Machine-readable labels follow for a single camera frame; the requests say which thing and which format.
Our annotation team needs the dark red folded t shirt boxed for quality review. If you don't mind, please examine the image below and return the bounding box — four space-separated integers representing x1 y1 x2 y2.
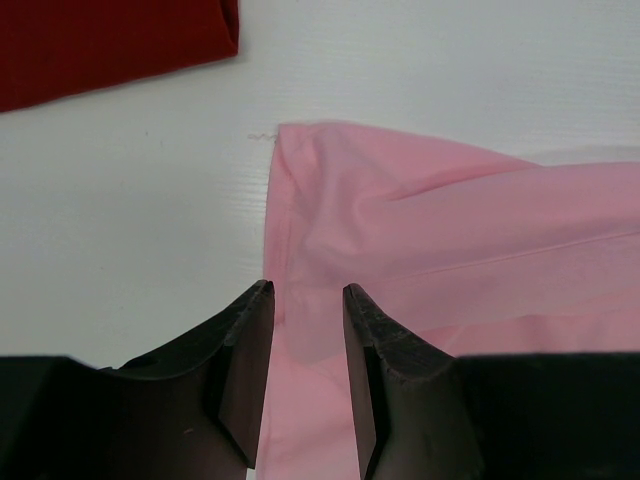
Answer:
1 0 240 112

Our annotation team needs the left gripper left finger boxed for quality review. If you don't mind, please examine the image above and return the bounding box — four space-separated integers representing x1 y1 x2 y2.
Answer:
1 280 275 479

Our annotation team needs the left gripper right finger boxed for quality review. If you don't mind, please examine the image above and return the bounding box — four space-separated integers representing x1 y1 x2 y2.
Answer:
343 284 639 479

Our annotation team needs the pink t shirt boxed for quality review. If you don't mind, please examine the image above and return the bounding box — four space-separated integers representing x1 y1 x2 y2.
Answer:
257 122 639 479

